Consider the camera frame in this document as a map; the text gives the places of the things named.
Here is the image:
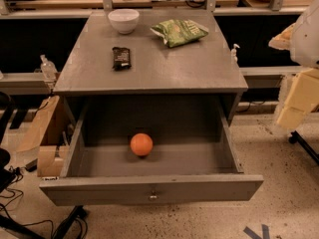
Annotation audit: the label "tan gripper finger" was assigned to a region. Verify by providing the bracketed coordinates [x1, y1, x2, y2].
[268, 24, 295, 51]
[276, 69, 319, 129]

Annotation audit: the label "orange fruit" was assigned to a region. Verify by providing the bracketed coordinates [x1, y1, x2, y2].
[130, 133, 154, 156]

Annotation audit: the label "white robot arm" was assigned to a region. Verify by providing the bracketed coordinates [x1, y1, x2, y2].
[268, 0, 319, 129]

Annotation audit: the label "grey open top drawer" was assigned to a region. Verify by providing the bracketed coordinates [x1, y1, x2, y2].
[40, 98, 263, 205]

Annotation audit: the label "metal drawer knob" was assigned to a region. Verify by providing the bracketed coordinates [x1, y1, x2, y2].
[149, 191, 159, 201]

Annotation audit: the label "black stand leg right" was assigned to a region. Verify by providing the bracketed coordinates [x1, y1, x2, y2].
[288, 131, 319, 165]

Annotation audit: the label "white pump bottle right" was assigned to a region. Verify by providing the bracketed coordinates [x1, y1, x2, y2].
[230, 44, 240, 63]

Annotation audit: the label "green chip bag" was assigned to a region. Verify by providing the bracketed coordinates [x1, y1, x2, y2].
[151, 19, 209, 48]

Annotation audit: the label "grey wooden cabinet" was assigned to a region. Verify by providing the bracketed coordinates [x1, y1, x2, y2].
[54, 9, 247, 120]

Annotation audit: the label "blue tape cross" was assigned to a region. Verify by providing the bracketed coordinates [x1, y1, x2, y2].
[243, 223, 271, 239]

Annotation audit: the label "white ceramic bowl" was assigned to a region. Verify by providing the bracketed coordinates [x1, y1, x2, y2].
[108, 9, 140, 34]

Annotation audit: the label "dark snack bar wrapper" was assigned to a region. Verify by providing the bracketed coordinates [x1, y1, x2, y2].
[113, 47, 132, 71]

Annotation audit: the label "clear sanitizer bottle left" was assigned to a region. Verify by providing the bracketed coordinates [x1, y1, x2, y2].
[40, 55, 58, 82]

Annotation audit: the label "brown cardboard box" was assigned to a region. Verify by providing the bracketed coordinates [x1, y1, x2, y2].
[17, 96, 70, 177]

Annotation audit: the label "black chair base left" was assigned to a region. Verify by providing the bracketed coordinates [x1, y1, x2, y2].
[0, 93, 14, 192]

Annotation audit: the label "black floor cables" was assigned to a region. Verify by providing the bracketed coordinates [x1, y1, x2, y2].
[0, 166, 89, 239]

